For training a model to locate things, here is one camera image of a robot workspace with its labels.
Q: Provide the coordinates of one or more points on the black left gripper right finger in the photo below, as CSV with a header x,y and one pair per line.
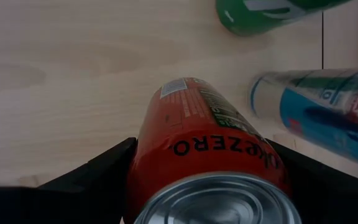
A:
x,y
331,199

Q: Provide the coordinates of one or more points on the red Coke Zero can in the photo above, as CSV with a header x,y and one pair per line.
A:
x,y
191,124

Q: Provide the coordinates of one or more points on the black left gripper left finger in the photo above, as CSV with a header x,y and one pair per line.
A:
x,y
57,202

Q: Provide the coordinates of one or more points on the tall silver blue beverage can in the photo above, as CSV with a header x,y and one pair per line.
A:
x,y
315,124

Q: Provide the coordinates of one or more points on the green Sprite can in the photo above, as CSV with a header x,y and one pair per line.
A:
x,y
247,18

